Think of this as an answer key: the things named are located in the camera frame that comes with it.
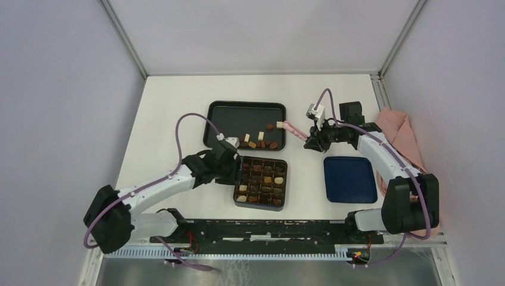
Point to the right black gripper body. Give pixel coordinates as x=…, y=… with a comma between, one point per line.
x=329, y=134

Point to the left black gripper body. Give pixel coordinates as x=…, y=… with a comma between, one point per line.
x=230, y=173

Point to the pink tongs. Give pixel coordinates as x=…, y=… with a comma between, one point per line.
x=289, y=127

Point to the blue chocolate box with insert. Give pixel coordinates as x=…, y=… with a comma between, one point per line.
x=262, y=183

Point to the blue box lid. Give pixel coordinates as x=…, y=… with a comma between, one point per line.
x=349, y=180

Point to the black chocolate tray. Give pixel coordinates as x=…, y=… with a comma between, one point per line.
x=257, y=125

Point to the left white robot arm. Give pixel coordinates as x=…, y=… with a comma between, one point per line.
x=116, y=217

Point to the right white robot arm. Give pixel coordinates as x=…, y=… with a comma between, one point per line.
x=411, y=203

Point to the pink cloth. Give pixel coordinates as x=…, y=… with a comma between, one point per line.
x=396, y=127

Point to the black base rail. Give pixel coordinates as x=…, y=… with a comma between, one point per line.
x=209, y=236

